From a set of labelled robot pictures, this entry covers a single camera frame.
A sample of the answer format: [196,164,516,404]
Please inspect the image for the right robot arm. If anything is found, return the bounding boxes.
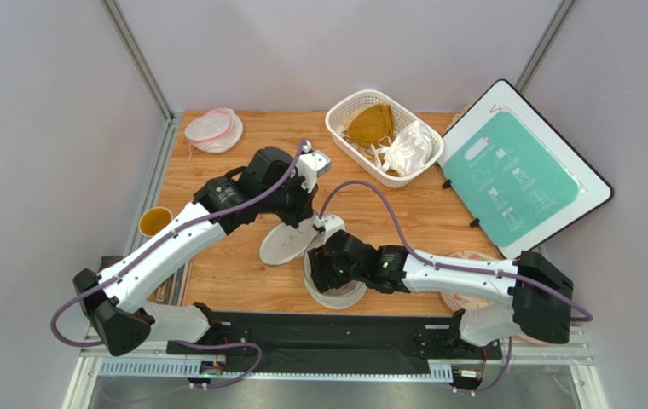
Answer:
[306,231,575,346]

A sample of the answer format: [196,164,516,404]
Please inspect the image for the white pink-trimmed mesh laundry bag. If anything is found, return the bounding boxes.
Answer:
[183,107,244,164]

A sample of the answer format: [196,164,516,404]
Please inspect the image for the white slotted cable duct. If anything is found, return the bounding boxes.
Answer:
[99,355,454,383]

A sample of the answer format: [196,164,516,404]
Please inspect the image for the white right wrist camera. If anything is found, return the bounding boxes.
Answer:
[312,215,345,246]

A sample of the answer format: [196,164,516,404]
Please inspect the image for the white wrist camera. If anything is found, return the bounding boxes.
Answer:
[312,215,345,246]
[296,140,332,193]

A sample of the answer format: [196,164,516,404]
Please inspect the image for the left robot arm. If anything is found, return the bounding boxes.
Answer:
[73,141,331,356]

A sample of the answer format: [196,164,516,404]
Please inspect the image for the mustard yellow bra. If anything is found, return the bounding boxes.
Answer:
[346,103,395,148]

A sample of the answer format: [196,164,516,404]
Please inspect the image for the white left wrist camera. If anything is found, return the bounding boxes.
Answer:
[296,140,332,193]

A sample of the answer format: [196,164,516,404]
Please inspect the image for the white bra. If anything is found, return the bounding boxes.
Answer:
[369,120,433,177]

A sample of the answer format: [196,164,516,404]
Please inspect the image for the white teal folding board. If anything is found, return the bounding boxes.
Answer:
[437,79,614,258]

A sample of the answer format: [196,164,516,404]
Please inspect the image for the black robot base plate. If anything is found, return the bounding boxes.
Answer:
[165,310,501,377]

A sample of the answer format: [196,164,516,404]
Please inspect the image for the patterned mug with tea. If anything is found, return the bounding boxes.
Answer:
[137,206,173,238]

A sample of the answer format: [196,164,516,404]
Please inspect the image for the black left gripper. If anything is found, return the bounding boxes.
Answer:
[259,171,318,229]

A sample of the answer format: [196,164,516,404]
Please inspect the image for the white plastic basket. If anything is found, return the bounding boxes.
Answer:
[325,89,445,188]

